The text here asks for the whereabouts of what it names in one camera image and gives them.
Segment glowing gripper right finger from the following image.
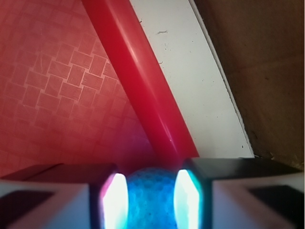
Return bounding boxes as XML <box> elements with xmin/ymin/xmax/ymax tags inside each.
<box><xmin>173</xmin><ymin>158</ymin><xmax>305</xmax><ymax>229</ymax></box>

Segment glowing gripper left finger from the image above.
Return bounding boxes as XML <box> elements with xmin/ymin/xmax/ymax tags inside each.
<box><xmin>0</xmin><ymin>163</ymin><xmax>128</xmax><ymax>229</ymax></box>

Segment blue dimpled ball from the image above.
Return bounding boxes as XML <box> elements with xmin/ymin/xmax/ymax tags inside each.
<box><xmin>127</xmin><ymin>167</ymin><xmax>177</xmax><ymax>229</ymax></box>

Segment red plastic tray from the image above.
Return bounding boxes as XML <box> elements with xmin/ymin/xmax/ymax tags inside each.
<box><xmin>0</xmin><ymin>0</ymin><xmax>199</xmax><ymax>176</ymax></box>

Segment brown cardboard panel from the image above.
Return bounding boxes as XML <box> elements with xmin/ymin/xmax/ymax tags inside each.
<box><xmin>195</xmin><ymin>0</ymin><xmax>305</xmax><ymax>169</ymax></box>

